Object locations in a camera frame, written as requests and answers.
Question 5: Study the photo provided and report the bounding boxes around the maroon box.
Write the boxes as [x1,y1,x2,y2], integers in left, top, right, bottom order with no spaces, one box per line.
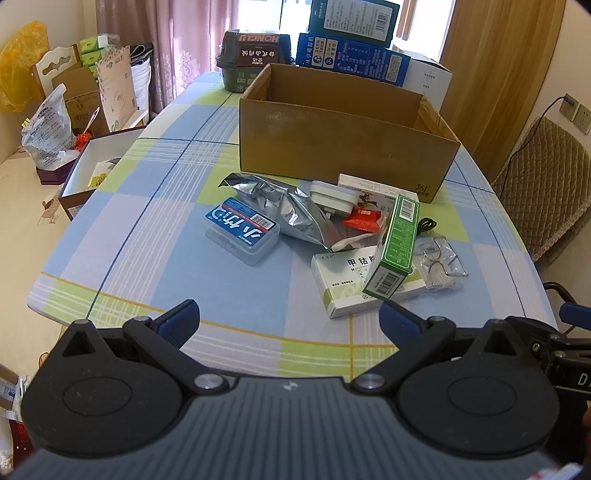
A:
[36,156,82,186]

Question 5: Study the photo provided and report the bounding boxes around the dark green carton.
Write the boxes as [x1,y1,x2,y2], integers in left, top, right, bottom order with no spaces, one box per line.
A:
[308,0,402,47]

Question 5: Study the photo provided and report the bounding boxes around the clear plastic box blue label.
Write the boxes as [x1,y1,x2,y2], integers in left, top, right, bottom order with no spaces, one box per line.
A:
[204,197,281,267]

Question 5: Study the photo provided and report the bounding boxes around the white carton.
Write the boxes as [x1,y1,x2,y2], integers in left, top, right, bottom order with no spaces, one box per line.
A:
[392,44,454,112]

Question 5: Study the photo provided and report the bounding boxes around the white carved chair back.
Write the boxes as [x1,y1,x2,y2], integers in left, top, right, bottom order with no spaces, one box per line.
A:
[30,44,84,89]

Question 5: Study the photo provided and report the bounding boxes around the brown cardboard carton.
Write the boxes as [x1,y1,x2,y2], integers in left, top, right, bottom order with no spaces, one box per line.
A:
[51,67,110,135]

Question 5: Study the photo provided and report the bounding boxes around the black power cable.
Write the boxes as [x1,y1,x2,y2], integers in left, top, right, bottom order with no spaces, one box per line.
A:
[501,94,570,177]

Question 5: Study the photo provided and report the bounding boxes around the clear plastic bag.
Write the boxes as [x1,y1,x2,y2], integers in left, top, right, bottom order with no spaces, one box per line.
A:
[21,83,77,169]

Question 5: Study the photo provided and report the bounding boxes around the blue carton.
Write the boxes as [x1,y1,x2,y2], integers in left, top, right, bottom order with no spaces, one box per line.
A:
[295,32,412,87]

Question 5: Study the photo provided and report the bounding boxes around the wooden door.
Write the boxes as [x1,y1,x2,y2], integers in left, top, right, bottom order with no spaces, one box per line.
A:
[438,0,567,185]

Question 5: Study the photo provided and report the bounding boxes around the plaid cloth covered desktop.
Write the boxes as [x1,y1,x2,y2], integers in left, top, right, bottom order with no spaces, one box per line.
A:
[26,71,560,388]

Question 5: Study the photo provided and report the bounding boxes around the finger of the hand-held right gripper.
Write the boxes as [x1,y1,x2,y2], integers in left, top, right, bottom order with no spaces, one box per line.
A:
[507,316,562,345]
[558,302,591,330]

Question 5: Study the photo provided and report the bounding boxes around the white paper bags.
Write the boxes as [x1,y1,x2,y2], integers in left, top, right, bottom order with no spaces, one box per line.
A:
[129,44,153,126]

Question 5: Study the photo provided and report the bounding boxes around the brown cardboard box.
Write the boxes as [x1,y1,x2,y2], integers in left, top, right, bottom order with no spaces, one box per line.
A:
[239,63,461,204]

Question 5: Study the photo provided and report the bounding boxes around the open white gift box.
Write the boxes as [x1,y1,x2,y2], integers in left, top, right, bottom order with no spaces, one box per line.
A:
[58,127,149,223]

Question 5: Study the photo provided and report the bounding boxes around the pink curtain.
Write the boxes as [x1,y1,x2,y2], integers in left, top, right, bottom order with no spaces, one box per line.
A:
[95,0,242,114]

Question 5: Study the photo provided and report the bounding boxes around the red snack packet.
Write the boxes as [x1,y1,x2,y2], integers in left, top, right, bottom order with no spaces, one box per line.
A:
[342,205,387,232]

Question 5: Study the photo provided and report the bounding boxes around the brown quilted chair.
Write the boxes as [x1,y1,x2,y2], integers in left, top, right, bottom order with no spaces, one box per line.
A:
[489,116,591,264]

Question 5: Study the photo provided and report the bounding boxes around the yellow plastic bag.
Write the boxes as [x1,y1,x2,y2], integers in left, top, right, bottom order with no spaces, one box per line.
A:
[0,21,49,112]

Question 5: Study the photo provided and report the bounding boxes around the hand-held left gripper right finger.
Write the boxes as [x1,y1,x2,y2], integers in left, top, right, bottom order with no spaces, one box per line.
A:
[353,301,526,394]

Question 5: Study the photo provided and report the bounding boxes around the printed paper bag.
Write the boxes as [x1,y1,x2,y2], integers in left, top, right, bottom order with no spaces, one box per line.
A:
[95,46,140,133]

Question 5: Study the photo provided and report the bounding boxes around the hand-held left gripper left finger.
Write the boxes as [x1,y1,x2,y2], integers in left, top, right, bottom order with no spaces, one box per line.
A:
[58,298,231,396]

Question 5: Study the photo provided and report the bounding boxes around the dark brown food tub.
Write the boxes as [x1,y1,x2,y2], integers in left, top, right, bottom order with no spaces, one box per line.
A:
[215,30,296,93]

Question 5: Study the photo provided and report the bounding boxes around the silver foil bag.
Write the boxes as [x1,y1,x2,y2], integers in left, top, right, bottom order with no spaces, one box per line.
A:
[218,172,345,248]

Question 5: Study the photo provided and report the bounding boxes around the white square night light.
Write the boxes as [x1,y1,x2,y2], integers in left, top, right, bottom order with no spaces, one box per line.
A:
[309,180,360,220]

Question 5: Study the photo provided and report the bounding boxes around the white medicine box bird print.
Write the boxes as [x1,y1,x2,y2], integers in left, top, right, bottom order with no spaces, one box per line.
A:
[338,174,420,210]

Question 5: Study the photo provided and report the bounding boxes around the white medicine box green stripe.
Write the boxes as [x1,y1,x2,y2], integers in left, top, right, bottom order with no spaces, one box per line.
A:
[310,248,428,320]

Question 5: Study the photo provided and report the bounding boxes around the green tissue packs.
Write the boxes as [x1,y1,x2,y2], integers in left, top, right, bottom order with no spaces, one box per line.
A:
[78,34,122,66]

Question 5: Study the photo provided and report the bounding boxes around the clear plastic blister pack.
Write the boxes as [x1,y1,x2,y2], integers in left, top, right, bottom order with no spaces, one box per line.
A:
[413,235,470,292]

